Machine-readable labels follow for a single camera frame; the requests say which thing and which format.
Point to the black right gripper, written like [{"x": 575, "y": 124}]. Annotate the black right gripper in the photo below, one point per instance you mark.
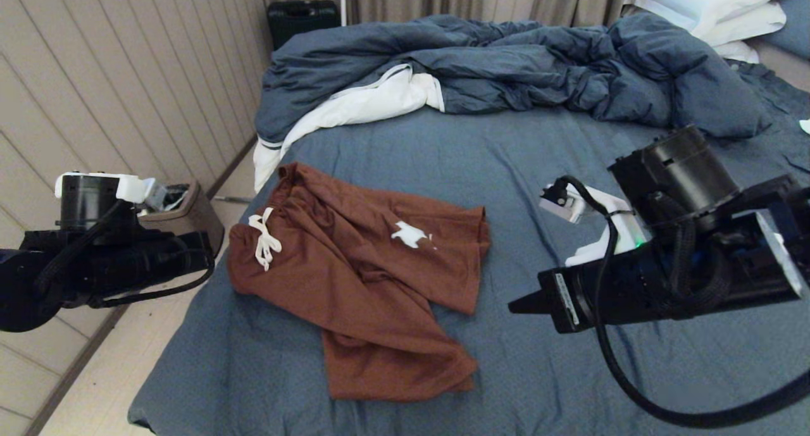
[{"x": 696, "y": 278}]

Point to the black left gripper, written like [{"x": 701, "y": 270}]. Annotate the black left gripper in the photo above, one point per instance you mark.
[{"x": 107, "y": 265}]

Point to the bronze trash bin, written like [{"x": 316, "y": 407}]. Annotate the bronze trash bin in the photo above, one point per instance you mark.
[{"x": 196, "y": 221}]

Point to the black bin liner bag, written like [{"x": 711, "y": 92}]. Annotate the black bin liner bag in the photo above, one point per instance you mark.
[{"x": 174, "y": 199}]

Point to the blue bed sheet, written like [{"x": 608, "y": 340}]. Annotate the blue bed sheet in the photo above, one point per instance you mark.
[{"x": 506, "y": 373}]

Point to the crumpled blue duvet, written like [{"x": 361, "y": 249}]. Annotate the crumpled blue duvet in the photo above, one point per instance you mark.
[{"x": 506, "y": 62}]

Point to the black suitcase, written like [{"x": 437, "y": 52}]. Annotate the black suitcase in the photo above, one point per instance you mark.
[{"x": 302, "y": 22}]

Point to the beige headboard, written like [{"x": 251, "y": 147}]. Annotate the beige headboard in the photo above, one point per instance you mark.
[{"x": 785, "y": 64}]

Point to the blue pillow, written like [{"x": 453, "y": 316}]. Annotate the blue pillow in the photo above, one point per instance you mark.
[{"x": 794, "y": 23}]

